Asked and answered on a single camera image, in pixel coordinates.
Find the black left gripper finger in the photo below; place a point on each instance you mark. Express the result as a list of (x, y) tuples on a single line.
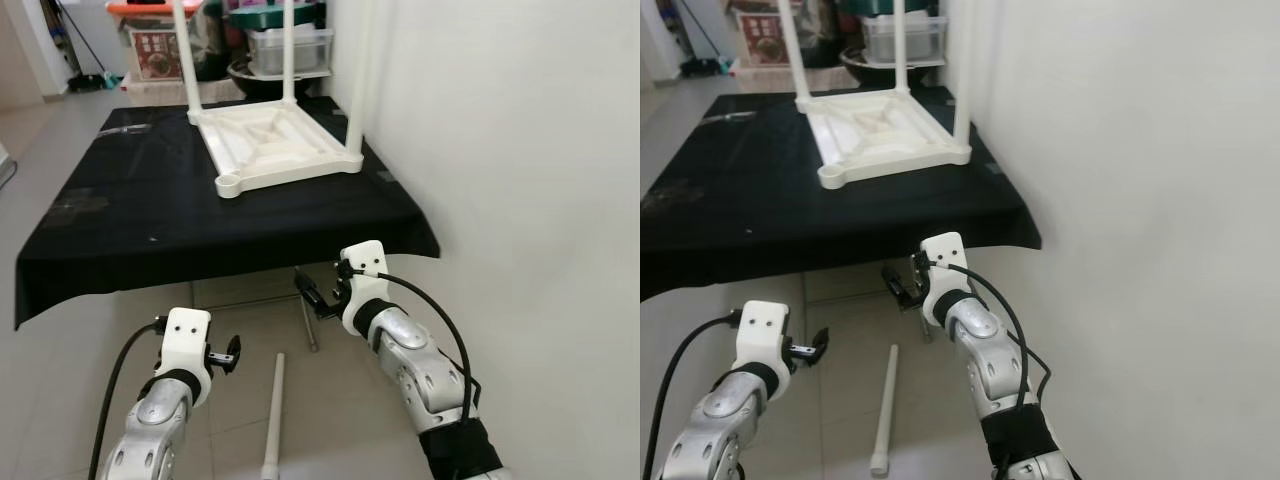
[(821, 345), (235, 353)]

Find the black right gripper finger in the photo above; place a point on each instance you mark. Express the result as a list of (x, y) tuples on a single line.
[(308, 288), (893, 280)]

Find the white plastic table top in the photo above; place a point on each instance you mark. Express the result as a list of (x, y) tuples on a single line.
[(880, 135), (270, 140)]

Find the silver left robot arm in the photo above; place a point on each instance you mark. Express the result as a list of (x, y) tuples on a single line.
[(150, 435), (715, 430)]

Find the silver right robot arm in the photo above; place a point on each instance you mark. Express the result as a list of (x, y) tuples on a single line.
[(990, 360), (420, 370)]

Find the grey metal support leg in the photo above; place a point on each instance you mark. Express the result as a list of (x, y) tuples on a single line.
[(310, 325)]

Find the black table cloth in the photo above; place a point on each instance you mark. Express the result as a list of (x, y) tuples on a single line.
[(800, 240), (200, 250)]

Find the grey tape piece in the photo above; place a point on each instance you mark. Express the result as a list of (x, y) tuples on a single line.
[(995, 168), (388, 176)]

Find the clear tape cross patch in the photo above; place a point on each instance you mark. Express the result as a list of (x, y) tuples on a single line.
[(78, 208), (668, 198)]

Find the black round basin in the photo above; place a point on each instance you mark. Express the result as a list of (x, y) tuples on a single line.
[(255, 82), (865, 72)]

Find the clear tape strip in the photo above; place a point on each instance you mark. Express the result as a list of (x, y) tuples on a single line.
[(730, 116), (128, 129)]

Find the clear plastic bin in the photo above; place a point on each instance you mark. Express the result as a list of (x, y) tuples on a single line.
[(925, 40), (315, 52)]

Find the white low platform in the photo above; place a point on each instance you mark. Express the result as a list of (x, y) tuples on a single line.
[(160, 92), (760, 80)]

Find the black plastic bag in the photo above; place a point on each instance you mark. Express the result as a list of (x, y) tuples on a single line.
[(212, 45), (825, 35)]

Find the red printed carton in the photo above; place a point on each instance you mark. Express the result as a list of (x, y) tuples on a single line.
[(158, 55), (765, 40)]

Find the green pot lid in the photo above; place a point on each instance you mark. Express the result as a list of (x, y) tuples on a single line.
[(870, 6), (260, 17)]

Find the mop with teal head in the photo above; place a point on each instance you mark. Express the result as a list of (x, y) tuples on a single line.
[(95, 82), (705, 68)]

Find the orange lidded storage box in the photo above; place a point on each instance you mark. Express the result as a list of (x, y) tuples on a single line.
[(125, 10), (735, 8)]

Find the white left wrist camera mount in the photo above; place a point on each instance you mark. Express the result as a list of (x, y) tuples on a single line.
[(765, 340), (187, 345)]

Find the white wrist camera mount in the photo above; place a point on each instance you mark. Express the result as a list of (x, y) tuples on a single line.
[(943, 262), (365, 270), (187, 345), (765, 340)]

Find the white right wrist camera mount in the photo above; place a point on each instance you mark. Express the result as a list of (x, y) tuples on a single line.
[(943, 262), (365, 270)]

